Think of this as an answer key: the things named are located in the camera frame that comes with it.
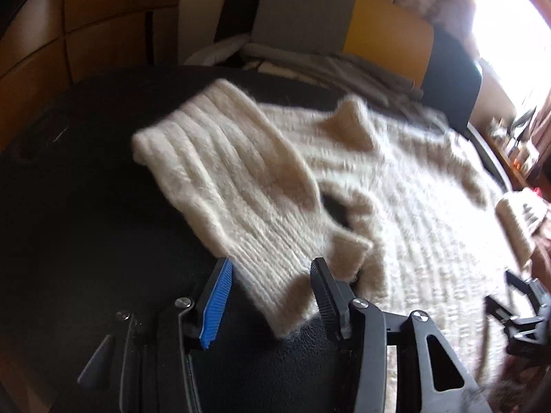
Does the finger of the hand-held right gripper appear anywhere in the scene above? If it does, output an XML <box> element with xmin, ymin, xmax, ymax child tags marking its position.
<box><xmin>505</xmin><ymin>269</ymin><xmax>539</xmax><ymax>310</ymax></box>
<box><xmin>486</xmin><ymin>295</ymin><xmax>519</xmax><ymax>325</ymax></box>

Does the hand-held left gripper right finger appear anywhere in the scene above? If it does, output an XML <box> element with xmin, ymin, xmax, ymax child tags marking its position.
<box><xmin>310</xmin><ymin>257</ymin><xmax>496</xmax><ymax>413</ymax></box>

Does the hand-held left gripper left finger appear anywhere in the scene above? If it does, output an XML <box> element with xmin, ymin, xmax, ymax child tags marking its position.
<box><xmin>56</xmin><ymin>257</ymin><xmax>235</xmax><ymax>413</ymax></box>

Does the cream knitted sweater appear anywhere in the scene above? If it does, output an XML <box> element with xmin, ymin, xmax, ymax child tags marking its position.
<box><xmin>131</xmin><ymin>78</ymin><xmax>539</xmax><ymax>413</ymax></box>

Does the cream folded clothes pile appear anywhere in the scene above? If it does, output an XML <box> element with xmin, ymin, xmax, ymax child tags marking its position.
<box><xmin>257</xmin><ymin>58</ymin><xmax>313</xmax><ymax>76</ymax></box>

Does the grey garment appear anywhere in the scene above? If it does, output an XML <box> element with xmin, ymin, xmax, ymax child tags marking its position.
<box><xmin>185</xmin><ymin>34</ymin><xmax>427</xmax><ymax>108</ymax></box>

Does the bright window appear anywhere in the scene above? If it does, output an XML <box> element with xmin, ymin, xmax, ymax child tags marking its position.
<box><xmin>471</xmin><ymin>0</ymin><xmax>551</xmax><ymax>108</ymax></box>

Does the grey yellow teal striped cushion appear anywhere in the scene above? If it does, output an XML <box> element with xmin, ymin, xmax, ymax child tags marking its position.
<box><xmin>252</xmin><ymin>0</ymin><xmax>483</xmax><ymax>132</ymax></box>

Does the wooden cabinet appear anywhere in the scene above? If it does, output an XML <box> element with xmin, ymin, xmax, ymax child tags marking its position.
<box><xmin>0</xmin><ymin>0</ymin><xmax>181</xmax><ymax>147</ymax></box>

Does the metal chair frame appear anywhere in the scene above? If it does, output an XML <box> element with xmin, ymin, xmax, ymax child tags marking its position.
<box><xmin>467</xmin><ymin>121</ymin><xmax>514</xmax><ymax>191</ymax></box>

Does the black post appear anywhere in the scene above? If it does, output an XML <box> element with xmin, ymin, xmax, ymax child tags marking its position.
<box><xmin>213</xmin><ymin>0</ymin><xmax>270</xmax><ymax>46</ymax></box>

